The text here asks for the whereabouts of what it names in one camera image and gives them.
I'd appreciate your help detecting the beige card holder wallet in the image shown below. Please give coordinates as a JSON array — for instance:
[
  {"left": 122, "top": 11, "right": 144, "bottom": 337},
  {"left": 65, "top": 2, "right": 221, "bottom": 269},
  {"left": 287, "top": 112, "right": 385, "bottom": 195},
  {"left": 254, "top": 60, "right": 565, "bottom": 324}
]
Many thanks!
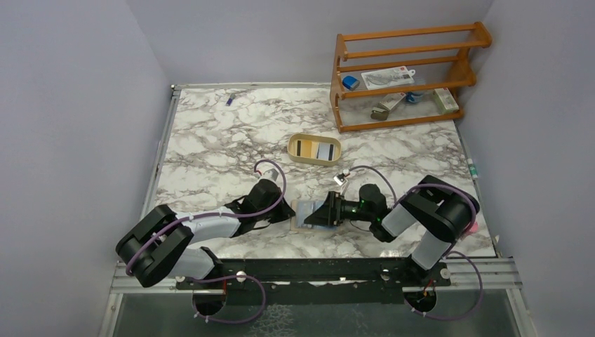
[{"left": 290, "top": 199, "right": 339, "bottom": 232}]

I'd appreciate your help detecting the card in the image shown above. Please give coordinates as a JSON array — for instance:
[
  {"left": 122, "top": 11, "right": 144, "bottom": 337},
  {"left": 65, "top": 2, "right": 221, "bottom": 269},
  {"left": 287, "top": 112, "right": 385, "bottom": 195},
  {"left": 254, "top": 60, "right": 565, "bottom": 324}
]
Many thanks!
[{"left": 314, "top": 143, "right": 335, "bottom": 161}]

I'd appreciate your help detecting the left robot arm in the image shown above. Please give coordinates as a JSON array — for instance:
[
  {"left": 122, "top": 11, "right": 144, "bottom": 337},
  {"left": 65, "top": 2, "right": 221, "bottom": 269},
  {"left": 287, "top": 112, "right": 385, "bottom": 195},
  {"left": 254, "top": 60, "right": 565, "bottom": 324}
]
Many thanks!
[{"left": 115, "top": 178, "right": 295, "bottom": 288}]

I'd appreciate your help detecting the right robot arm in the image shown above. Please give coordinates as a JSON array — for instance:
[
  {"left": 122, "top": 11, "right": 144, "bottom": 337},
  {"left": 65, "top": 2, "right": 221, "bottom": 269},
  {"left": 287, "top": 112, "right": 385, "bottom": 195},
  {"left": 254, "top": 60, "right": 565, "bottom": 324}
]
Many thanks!
[{"left": 303, "top": 175, "right": 480, "bottom": 282}]

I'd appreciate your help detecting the beige oval tray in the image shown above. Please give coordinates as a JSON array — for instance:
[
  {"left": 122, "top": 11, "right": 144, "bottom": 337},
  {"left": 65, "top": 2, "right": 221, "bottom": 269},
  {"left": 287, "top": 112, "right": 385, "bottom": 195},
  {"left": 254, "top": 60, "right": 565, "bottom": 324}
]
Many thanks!
[{"left": 287, "top": 133, "right": 342, "bottom": 166}]

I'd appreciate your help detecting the small purple marker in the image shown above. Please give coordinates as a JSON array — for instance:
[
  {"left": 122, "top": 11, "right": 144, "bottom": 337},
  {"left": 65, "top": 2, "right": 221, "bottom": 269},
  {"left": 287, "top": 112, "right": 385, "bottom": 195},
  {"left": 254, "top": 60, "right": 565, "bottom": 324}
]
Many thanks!
[{"left": 225, "top": 93, "right": 236, "bottom": 106}]

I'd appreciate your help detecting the grey metal clip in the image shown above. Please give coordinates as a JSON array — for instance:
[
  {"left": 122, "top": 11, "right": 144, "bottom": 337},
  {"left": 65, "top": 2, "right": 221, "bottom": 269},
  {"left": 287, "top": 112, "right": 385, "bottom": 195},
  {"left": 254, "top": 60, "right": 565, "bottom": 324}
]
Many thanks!
[{"left": 370, "top": 93, "right": 406, "bottom": 121}]

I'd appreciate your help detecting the blue stamp block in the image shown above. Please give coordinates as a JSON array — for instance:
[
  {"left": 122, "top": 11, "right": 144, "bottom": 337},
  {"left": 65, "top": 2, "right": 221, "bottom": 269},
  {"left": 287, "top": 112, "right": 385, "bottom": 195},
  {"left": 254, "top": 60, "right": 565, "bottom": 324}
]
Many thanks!
[{"left": 342, "top": 76, "right": 360, "bottom": 91}]

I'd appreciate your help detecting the blue tape roll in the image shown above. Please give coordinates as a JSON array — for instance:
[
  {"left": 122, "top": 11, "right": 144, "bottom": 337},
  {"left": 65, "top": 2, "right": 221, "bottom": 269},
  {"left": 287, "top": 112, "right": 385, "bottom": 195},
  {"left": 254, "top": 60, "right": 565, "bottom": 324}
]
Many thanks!
[{"left": 406, "top": 91, "right": 424, "bottom": 104}]

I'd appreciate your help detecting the wooden shelf rack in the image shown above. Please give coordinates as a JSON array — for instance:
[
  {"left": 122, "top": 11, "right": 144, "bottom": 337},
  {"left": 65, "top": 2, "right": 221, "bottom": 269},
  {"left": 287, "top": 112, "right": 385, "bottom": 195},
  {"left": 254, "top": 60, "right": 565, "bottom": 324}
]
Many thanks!
[{"left": 330, "top": 22, "right": 493, "bottom": 133}]

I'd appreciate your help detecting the green white pen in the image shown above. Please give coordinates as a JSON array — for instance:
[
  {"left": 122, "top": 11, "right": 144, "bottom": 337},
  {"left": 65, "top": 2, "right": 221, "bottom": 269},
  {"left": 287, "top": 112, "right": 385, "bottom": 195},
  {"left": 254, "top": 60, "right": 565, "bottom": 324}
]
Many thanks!
[{"left": 467, "top": 158, "right": 478, "bottom": 180}]

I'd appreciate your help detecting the white printed package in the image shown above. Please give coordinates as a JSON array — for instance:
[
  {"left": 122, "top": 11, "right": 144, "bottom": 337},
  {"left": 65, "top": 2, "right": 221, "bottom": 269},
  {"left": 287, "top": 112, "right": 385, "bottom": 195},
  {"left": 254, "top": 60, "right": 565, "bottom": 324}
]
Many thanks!
[{"left": 361, "top": 66, "right": 416, "bottom": 90}]

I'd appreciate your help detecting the green white small box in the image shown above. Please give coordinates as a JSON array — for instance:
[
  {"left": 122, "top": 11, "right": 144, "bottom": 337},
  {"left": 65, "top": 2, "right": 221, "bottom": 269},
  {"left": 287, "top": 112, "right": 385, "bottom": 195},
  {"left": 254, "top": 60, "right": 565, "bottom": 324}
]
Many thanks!
[{"left": 432, "top": 88, "right": 460, "bottom": 114}]

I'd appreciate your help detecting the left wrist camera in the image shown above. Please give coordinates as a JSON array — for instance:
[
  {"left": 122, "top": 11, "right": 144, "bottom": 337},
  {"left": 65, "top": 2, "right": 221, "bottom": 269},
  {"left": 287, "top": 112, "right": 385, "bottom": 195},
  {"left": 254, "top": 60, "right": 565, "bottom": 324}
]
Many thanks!
[{"left": 260, "top": 168, "right": 279, "bottom": 183}]

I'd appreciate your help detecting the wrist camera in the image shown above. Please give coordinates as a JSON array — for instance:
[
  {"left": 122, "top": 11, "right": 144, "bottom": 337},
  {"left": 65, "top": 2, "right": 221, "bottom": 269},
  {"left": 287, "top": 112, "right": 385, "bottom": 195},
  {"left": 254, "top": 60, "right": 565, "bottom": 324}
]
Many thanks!
[
  {"left": 260, "top": 168, "right": 279, "bottom": 183},
  {"left": 333, "top": 169, "right": 350, "bottom": 186}
]

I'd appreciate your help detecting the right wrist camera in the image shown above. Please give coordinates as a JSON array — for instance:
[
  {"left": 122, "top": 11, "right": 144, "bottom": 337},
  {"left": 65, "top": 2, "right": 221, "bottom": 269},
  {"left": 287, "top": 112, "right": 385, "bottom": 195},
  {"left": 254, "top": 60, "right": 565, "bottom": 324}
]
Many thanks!
[{"left": 333, "top": 169, "right": 350, "bottom": 186}]

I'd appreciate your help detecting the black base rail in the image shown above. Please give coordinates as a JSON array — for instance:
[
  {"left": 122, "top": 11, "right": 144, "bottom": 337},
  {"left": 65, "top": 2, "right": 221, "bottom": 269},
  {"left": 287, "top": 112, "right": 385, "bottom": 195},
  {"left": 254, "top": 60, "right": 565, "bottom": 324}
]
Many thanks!
[{"left": 175, "top": 258, "right": 451, "bottom": 305}]

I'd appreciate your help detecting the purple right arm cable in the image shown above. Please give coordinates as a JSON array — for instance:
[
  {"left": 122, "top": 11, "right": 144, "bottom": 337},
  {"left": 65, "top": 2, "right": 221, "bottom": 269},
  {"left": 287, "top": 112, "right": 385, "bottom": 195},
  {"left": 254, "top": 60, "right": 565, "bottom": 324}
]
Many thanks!
[{"left": 348, "top": 165, "right": 486, "bottom": 324}]

